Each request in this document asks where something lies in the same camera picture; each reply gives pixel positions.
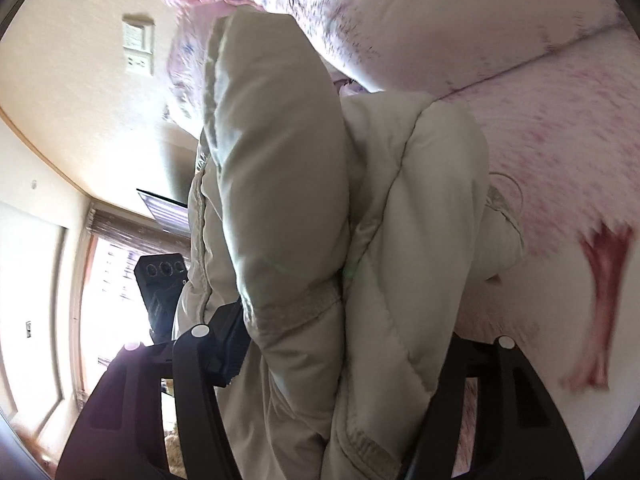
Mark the window with blind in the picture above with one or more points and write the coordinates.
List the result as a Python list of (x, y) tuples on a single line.
[(69, 302)]

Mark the beige padded jacket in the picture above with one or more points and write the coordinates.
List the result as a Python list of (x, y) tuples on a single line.
[(349, 229)]

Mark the pink floral bed sheet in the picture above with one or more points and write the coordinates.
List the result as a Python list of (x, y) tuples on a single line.
[(564, 143)]

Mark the black flat monitor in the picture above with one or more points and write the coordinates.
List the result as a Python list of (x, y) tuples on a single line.
[(171, 215)]

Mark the right pink floral pillow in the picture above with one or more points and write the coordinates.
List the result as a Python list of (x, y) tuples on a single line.
[(439, 46)]

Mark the pink floral pillow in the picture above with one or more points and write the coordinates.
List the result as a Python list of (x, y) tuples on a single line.
[(439, 46), (185, 65)]

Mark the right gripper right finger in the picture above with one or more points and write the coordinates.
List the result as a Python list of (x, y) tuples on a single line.
[(519, 432)]

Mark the white wall switch panel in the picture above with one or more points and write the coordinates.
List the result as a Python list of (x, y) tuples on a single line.
[(138, 43)]

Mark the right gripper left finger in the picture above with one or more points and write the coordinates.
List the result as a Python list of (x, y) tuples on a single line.
[(120, 434)]

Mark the left pink floral pillow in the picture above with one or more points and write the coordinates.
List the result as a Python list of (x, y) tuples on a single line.
[(185, 65)]

